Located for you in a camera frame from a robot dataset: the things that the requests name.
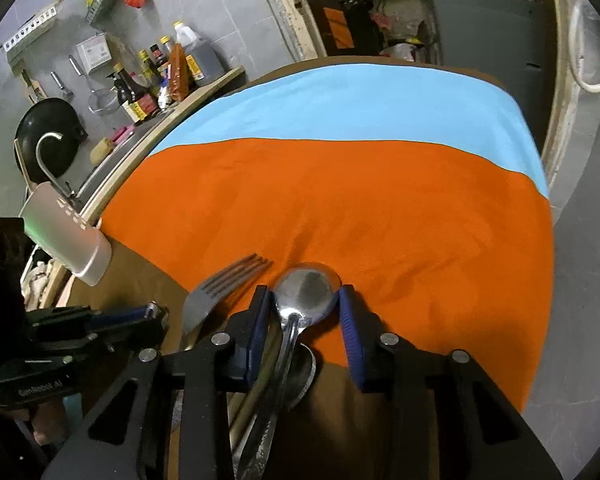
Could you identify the white perforated wall rail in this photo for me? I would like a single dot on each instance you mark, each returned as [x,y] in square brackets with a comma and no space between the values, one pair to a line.
[27,30]

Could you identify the steel table knife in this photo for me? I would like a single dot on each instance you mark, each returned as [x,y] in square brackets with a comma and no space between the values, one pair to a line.
[254,455]

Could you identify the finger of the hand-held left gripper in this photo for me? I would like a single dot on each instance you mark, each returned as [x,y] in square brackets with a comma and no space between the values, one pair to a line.
[122,319]

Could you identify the pink brush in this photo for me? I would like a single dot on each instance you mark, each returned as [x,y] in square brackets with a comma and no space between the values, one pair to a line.
[123,135]

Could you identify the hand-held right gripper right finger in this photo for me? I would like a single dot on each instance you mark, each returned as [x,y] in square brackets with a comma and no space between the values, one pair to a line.
[352,342]

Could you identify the orange blue brown striped cloth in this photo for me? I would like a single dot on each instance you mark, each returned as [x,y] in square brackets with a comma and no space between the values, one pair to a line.
[355,220]

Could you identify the yellow capped sauce bottle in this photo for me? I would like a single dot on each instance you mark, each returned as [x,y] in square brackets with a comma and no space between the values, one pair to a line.
[149,72]

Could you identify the white plastic utensil holder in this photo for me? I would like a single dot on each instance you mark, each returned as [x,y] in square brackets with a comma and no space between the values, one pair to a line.
[65,230]

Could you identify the orange panel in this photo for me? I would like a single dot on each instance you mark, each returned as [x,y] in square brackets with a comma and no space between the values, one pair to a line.
[339,30]

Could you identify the white plastic bag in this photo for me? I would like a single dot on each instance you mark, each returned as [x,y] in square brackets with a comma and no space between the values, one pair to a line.
[399,52]

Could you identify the steel fork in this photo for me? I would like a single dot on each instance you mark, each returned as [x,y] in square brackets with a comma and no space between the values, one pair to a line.
[220,285]

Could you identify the black wok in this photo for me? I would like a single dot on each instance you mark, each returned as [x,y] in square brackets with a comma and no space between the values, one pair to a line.
[50,120]

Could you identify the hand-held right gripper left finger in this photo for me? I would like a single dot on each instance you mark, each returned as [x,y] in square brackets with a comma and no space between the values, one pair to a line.
[255,332]

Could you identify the wooden spatula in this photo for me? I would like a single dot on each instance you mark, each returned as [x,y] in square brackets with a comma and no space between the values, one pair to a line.
[34,87]

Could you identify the red capped dark bottle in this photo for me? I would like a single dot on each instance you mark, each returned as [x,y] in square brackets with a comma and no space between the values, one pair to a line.
[157,55]

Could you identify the yellow sponge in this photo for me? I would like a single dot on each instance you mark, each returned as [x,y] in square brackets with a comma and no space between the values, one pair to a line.
[101,151]

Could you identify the grey metal cabinet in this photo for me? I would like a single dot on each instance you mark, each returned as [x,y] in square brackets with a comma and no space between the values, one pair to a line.
[485,55]

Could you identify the dark soy sauce bottle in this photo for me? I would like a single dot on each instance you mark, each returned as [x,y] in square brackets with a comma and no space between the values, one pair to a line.
[132,97]

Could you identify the large steel spoon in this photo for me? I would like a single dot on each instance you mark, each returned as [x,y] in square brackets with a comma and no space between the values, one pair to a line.
[307,292]

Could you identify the wooden chopstick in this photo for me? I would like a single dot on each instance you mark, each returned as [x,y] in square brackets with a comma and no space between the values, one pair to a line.
[252,402]
[270,335]

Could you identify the white wall box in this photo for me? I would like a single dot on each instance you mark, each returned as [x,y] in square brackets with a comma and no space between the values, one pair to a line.
[93,51]

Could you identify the curved metal faucet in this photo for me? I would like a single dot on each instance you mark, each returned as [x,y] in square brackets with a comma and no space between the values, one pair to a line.
[42,152]

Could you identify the metal mesh strainer ladle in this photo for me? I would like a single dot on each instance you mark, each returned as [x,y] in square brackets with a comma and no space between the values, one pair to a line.
[102,100]

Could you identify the small yellow capped bottle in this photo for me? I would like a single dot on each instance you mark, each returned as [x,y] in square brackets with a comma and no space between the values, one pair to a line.
[166,45]

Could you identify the small steel spoon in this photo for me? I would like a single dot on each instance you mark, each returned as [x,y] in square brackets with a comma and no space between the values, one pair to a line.
[302,375]

